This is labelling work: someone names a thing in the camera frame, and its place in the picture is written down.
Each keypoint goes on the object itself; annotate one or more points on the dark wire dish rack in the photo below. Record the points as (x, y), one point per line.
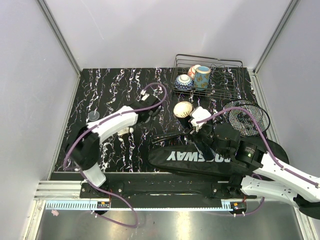
(225, 81)

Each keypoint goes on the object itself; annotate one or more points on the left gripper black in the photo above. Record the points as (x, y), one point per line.
(153, 115)

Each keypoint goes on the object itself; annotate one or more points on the clear tube lid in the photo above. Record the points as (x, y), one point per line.
(93, 116)

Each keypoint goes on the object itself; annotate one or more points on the small pink object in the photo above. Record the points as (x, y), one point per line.
(55, 213)

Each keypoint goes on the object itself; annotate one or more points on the blue white patterned bowl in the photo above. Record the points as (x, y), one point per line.
(183, 83)

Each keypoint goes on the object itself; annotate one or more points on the red white patterned cup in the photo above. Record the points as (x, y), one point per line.
(192, 71)

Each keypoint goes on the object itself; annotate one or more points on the light blue butterfly cup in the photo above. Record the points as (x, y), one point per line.
(201, 78)

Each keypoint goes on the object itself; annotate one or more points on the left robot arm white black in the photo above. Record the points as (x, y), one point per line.
(84, 147)

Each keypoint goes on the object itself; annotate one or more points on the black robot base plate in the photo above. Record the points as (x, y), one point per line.
(163, 191)

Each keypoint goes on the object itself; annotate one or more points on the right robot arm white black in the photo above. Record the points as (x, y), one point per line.
(287, 183)

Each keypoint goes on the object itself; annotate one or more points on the white feather shuttlecock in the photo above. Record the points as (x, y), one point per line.
(182, 109)
(125, 131)

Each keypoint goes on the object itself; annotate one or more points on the black Crossway racket bag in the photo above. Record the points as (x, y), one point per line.
(221, 158)

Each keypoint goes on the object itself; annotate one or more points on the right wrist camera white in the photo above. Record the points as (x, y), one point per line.
(199, 114)

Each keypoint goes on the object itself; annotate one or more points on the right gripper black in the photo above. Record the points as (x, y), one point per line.
(196, 134)

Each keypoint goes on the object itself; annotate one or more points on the black badminton racket lower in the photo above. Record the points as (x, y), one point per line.
(245, 117)

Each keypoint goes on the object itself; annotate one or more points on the black shuttlecock tube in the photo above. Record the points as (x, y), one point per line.
(185, 121)

